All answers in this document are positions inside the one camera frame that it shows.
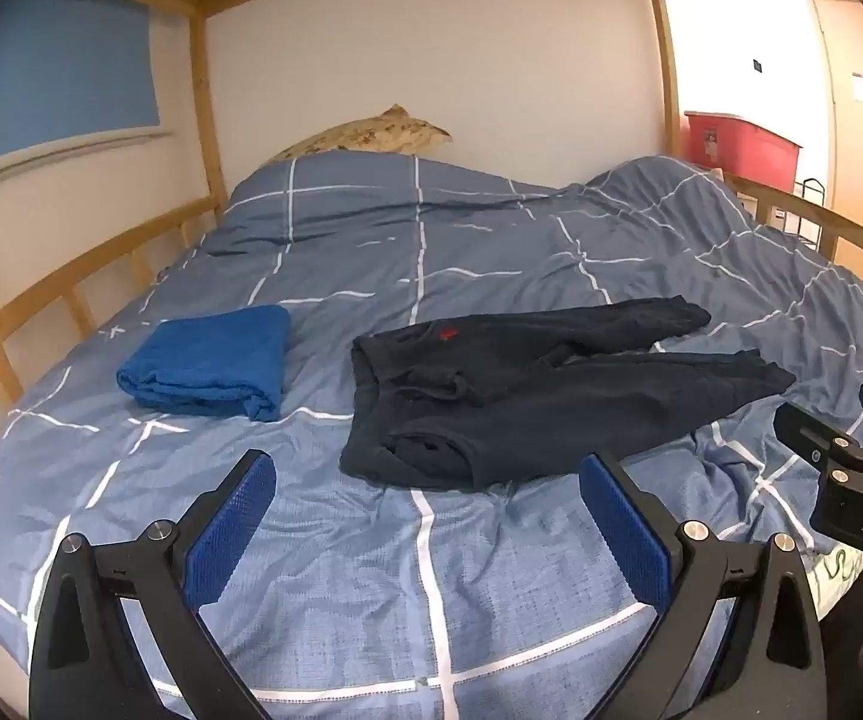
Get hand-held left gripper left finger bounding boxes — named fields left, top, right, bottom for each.
left=28, top=448, right=278, bottom=720

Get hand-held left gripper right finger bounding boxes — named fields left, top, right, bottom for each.
left=580, top=452, right=826, bottom=720

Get dark navy pants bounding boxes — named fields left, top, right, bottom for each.
left=339, top=298, right=799, bottom=492

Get white patterned bed sheet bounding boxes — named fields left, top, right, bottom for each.
left=810, top=546, right=863, bottom=605

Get folded blue towel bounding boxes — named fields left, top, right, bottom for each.
left=116, top=305, right=292, bottom=422

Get beige door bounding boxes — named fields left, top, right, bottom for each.
left=810, top=0, right=863, bottom=241

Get red storage bin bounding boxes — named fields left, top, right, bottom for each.
left=684, top=109, right=805, bottom=196

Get blue checked duvet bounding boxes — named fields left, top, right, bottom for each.
left=0, top=150, right=863, bottom=720

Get white window sill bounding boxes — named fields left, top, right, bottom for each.
left=0, top=127, right=175, bottom=185

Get beige floral pillow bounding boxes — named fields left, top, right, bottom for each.
left=262, top=103, right=454, bottom=164

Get blue window blind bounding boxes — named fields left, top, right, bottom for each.
left=0, top=0, right=163, bottom=166

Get black wire rack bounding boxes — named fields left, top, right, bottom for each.
left=795, top=178, right=830, bottom=252

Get wooden bunk bed frame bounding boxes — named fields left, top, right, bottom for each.
left=0, top=0, right=863, bottom=413

